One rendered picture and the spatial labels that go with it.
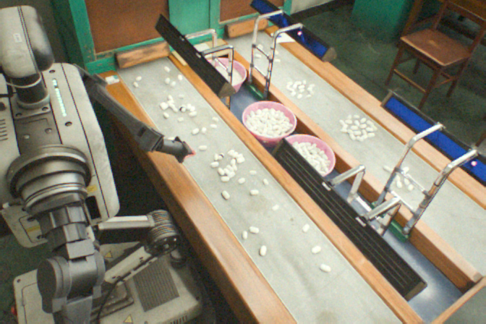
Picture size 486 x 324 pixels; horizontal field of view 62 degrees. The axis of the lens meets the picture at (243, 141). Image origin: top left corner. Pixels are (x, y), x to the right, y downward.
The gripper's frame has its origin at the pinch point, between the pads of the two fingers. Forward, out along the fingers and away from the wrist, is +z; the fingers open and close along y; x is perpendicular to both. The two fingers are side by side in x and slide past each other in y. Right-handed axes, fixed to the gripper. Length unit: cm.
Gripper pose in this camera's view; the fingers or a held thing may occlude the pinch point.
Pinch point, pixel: (194, 153)
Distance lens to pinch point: 167.8
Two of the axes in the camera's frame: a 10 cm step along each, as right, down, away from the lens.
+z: 5.9, 2.1, 7.8
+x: -6.0, 7.6, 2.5
